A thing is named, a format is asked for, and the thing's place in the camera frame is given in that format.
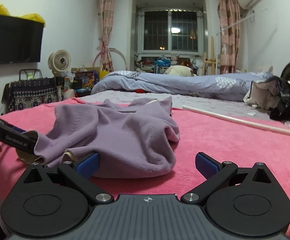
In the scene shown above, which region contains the purple fleece garment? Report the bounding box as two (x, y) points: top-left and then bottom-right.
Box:
(34, 96), (180, 179)

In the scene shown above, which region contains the patterned cloth covered cabinet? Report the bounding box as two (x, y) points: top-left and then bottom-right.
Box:
(1, 78), (64, 113)

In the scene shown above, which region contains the pink fleece blanket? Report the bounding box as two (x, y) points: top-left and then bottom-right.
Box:
(0, 99), (290, 237)

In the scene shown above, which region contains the white wooden pole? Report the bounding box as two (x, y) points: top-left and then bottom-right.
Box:
(182, 106), (290, 136)

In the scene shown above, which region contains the beige desk fan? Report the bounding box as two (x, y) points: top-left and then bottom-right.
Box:
(47, 50), (71, 77)

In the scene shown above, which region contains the grey bed sheet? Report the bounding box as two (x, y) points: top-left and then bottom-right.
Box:
(81, 90), (290, 129)

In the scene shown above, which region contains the colourful toy box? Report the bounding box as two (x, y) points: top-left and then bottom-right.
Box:
(72, 70), (99, 89)

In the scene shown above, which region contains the black and beige bag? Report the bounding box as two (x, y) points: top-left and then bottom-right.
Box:
(243, 76), (290, 121)

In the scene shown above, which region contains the lavender patterned duvet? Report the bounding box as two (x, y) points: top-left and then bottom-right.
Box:
(91, 70), (273, 102)

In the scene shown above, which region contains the yellow cloth on television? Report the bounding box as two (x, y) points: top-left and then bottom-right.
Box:
(0, 4), (46, 26)

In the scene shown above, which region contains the yellow shopping bag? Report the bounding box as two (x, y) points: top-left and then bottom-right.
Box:
(99, 70), (110, 80)

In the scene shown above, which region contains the pink hula hoop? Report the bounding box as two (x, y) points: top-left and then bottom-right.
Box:
(92, 48), (128, 72)

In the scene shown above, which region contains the wooden easel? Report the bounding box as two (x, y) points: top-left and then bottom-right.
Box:
(202, 36), (217, 75)

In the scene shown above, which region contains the cream pillow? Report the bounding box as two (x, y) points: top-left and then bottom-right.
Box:
(164, 65), (194, 77)

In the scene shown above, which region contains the left pink curtain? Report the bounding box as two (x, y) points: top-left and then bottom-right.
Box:
(99, 0), (115, 58)

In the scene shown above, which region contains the pink curtain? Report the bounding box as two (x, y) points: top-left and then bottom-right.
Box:
(99, 0), (115, 58)
(218, 0), (240, 74)

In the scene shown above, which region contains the barred window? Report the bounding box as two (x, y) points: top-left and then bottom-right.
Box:
(135, 8), (208, 55)

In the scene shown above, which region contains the right pink curtain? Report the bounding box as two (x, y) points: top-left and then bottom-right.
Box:
(218, 0), (240, 74)

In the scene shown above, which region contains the black wire basket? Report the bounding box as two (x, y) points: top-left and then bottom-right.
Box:
(19, 69), (42, 81)

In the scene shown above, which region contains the black wall television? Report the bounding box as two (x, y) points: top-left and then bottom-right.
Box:
(0, 15), (44, 64)

